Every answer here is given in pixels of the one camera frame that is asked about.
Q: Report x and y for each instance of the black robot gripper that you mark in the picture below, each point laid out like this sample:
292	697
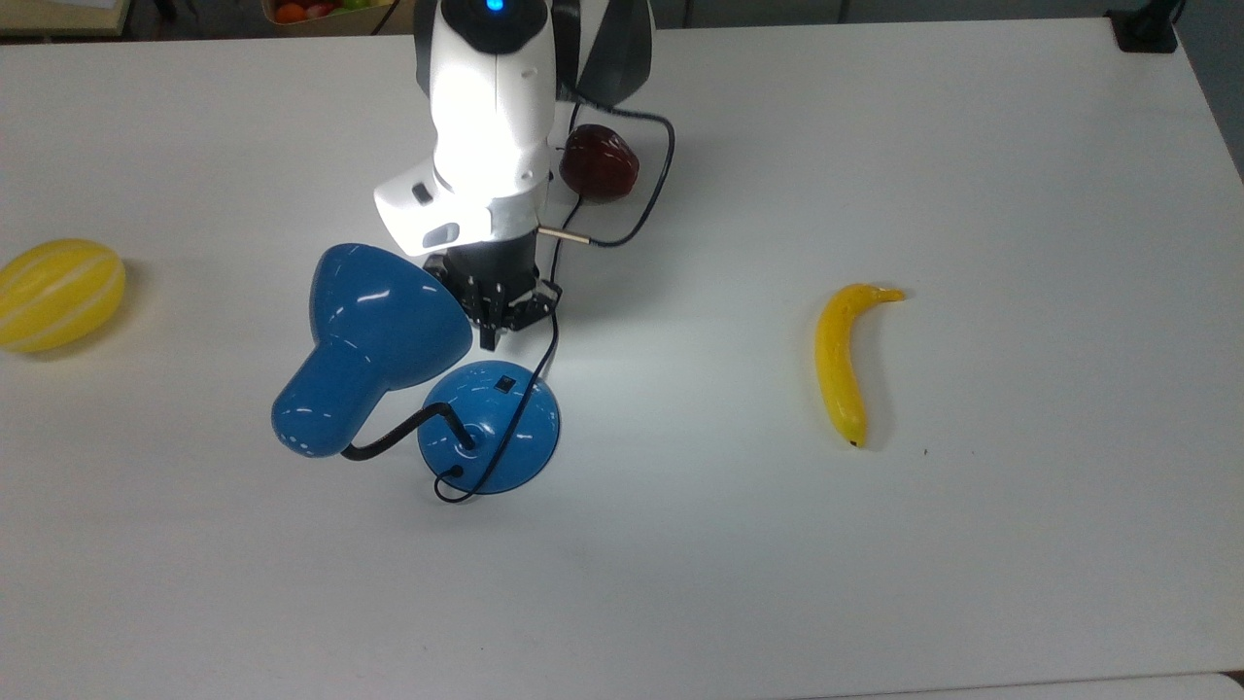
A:
491	264

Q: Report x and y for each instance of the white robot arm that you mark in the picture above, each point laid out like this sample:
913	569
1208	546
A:
491	117

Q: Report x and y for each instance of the blue desk lamp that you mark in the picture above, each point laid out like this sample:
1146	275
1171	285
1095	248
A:
381	326

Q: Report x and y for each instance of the dark red apple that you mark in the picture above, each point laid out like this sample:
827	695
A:
603	165

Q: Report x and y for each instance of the yellow banana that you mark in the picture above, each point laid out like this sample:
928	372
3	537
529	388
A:
838	365

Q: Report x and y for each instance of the yellow striped melon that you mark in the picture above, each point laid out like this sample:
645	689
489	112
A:
58	294

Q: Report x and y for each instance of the wooden shelf board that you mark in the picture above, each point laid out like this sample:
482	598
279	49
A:
58	17

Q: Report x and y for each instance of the black table clamp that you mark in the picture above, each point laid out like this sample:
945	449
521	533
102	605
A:
1145	29

